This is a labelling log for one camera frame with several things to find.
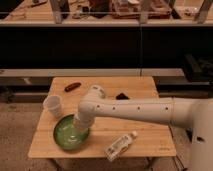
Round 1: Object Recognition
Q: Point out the green ceramic bowl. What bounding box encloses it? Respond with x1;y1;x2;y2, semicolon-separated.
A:
53;114;90;150

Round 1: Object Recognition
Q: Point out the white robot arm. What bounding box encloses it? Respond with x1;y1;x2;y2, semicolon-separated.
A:
74;85;213;171

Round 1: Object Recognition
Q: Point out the black smartphone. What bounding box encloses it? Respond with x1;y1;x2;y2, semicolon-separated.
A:
116;93;129;100

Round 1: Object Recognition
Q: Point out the brown sausage toy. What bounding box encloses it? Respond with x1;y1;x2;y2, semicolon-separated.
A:
64;82;81;92

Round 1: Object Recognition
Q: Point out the translucent plastic cup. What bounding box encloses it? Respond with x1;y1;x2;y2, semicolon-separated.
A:
43;95;62;118

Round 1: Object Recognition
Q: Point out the clear plastic bottle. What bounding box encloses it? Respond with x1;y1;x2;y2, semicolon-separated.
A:
104;131;138;162

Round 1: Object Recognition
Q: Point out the wooden folding table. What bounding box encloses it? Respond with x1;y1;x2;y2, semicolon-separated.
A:
27;76;177;171

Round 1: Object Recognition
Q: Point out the red tray on bench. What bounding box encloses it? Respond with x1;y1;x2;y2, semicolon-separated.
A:
110;0;172;19

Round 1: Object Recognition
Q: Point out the background shelf bench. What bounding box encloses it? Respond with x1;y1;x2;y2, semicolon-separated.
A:
0;0;213;77

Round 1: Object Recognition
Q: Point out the black floor cable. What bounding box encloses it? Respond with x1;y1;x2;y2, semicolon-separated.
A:
173;154;193;171

